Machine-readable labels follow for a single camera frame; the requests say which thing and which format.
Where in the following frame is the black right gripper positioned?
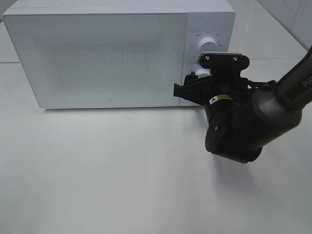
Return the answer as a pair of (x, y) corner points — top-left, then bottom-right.
(173, 71), (258, 106)

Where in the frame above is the white timer knob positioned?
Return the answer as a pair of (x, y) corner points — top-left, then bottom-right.
(195, 69), (211, 78)

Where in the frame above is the white microwave door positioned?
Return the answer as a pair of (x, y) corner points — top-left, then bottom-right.
(4, 14), (186, 109)

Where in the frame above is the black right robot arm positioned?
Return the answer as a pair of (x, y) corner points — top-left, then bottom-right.
(174, 51), (312, 163)

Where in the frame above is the upper white power knob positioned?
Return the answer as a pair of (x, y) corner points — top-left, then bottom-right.
(197, 35), (218, 52)

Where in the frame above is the white microwave oven body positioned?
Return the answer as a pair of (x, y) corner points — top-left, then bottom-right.
(2, 0), (236, 106)

